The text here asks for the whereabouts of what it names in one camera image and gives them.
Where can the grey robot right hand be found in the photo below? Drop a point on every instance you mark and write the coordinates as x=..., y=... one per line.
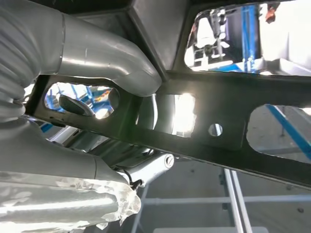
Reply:
x=60, y=167

